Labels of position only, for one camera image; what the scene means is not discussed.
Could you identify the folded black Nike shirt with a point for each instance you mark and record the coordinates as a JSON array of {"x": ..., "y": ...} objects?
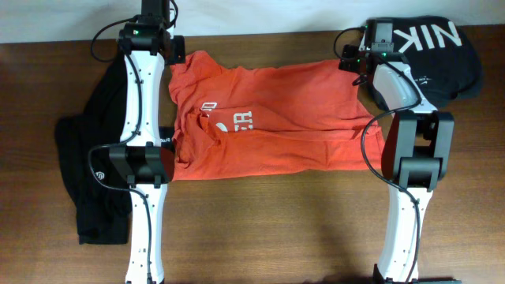
[{"x": 443, "y": 62}]

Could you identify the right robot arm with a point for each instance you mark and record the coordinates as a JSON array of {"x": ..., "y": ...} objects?
[{"x": 416, "y": 151}]

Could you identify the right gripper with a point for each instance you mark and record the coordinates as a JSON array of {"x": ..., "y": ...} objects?
[{"x": 347, "y": 57}]

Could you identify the black athletic shirt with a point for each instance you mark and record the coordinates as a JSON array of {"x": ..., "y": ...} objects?
[{"x": 91, "y": 180}]

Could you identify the red soccer t-shirt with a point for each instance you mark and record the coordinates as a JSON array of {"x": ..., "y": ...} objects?
[{"x": 239, "y": 122}]

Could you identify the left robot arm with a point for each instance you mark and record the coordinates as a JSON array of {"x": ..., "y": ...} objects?
[{"x": 139, "y": 157}]

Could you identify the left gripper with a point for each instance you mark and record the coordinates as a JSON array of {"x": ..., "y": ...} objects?
[{"x": 180, "y": 54}]

